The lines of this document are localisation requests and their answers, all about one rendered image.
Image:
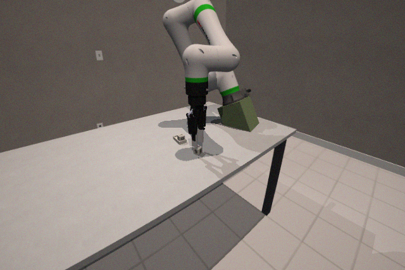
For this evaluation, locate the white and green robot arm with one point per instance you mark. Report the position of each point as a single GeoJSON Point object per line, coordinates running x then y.
{"type": "Point", "coordinates": [200, 60]}

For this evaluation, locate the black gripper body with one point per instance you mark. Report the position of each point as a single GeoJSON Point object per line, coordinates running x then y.
{"type": "Point", "coordinates": [194, 102]}

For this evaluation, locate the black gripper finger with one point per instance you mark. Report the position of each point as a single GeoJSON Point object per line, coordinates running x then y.
{"type": "Point", "coordinates": [201, 124]}
{"type": "Point", "coordinates": [192, 126]}

